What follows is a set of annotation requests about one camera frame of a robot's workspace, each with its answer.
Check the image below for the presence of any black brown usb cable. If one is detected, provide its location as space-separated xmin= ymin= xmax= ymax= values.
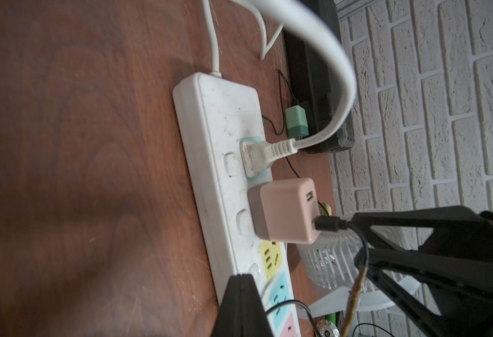
xmin=313 ymin=214 xmax=371 ymax=337

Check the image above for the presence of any pink usb charger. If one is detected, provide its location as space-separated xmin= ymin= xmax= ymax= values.
xmin=248 ymin=178 xmax=321 ymax=244

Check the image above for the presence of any green usb charger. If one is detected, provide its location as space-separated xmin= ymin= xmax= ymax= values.
xmin=284 ymin=105 xmax=309 ymax=139

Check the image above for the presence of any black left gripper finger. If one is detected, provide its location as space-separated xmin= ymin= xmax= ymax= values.
xmin=211 ymin=274 xmax=273 ymax=337

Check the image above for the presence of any white power strip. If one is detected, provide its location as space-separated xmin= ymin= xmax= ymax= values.
xmin=173 ymin=72 xmax=303 ymax=336

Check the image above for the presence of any white power strip cable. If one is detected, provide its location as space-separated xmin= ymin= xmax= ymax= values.
xmin=201 ymin=0 xmax=284 ymax=79

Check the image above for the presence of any white small desk fan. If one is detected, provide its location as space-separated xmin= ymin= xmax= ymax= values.
xmin=297 ymin=226 xmax=419 ymax=317

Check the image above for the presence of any black tool case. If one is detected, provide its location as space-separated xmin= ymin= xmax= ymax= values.
xmin=281 ymin=0 xmax=355 ymax=154

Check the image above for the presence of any white fan power cable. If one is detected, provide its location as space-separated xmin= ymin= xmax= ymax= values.
xmin=246 ymin=0 xmax=357 ymax=150

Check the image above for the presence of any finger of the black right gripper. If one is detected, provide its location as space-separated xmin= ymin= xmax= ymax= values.
xmin=350 ymin=206 xmax=493 ymax=336

